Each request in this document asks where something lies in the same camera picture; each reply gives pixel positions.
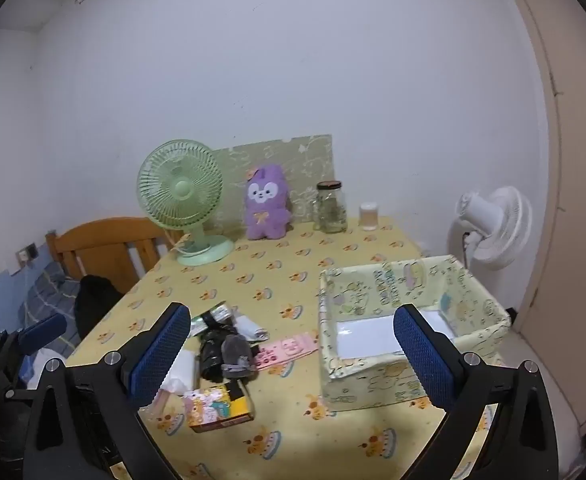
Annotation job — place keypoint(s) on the black pouch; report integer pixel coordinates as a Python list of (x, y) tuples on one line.
[(212, 355)]

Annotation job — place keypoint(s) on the cartoon printed tissue pack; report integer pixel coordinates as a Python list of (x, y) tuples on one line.
[(218, 405)]

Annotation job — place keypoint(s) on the beige door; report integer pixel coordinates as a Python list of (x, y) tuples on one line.
[(583, 210)]

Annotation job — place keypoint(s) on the printed fabric storage box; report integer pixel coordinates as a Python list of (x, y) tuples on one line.
[(368, 385)]

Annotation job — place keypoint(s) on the glass jar with lid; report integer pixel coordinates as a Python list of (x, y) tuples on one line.
[(331, 210)]

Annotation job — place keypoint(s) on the small white packet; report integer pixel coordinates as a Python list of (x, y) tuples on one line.
[(250, 330)]

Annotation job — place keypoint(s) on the wooden chair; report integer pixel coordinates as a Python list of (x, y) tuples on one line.
[(103, 250)]

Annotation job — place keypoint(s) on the white floor fan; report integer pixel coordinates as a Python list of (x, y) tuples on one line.
[(488, 220)]

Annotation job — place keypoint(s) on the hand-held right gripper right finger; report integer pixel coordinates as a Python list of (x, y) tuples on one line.
[(423, 355)]

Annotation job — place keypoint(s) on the pale pink striped pack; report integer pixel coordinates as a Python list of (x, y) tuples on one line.
[(165, 400)]

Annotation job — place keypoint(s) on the blue plaid bedding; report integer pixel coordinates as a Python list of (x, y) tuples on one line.
[(48, 290)]

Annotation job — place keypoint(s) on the pink printed packet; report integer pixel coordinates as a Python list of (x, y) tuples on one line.
[(285, 347)]

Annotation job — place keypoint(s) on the purple plush toy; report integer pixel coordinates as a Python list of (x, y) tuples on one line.
[(265, 210)]

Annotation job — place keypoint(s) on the white tissue pack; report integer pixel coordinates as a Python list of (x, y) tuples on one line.
[(180, 367)]

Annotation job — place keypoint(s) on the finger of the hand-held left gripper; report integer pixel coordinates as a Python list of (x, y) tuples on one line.
[(43, 330)]

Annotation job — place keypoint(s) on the green desk fan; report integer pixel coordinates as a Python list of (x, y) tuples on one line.
[(180, 190)]

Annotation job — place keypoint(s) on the silver green foil packet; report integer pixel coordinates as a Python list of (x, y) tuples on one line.
[(213, 314)]

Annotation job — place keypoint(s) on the green patterned board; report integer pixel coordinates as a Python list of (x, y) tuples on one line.
[(303, 170)]

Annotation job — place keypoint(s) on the wall socket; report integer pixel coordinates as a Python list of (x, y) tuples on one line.
[(27, 253)]

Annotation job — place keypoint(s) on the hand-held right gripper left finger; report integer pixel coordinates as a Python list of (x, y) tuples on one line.
[(158, 355)]

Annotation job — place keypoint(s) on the cotton swab container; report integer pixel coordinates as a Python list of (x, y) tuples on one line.
[(368, 217)]

